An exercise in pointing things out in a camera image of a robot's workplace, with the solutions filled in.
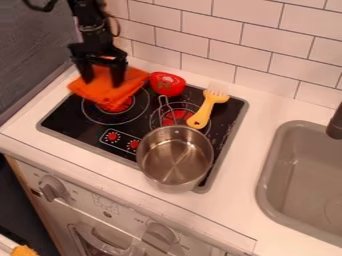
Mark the tap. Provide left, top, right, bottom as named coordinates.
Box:
left=324, top=101, right=342, bottom=140

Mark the orange cloth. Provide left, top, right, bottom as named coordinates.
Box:
left=66, top=64, right=151, bottom=113

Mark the red toy tomato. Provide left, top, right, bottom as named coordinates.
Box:
left=148, top=71, right=188, bottom=98

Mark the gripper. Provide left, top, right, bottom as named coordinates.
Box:
left=66, top=25, right=130, bottom=89

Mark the toy sink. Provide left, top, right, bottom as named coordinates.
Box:
left=255, top=120, right=342, bottom=249

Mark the toy stove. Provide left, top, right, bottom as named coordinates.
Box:
left=36, top=79, right=250, bottom=195

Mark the silver pot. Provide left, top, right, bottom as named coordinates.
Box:
left=134, top=94, right=216, bottom=193

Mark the yellow brush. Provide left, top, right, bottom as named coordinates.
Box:
left=185, top=81, right=232, bottom=130

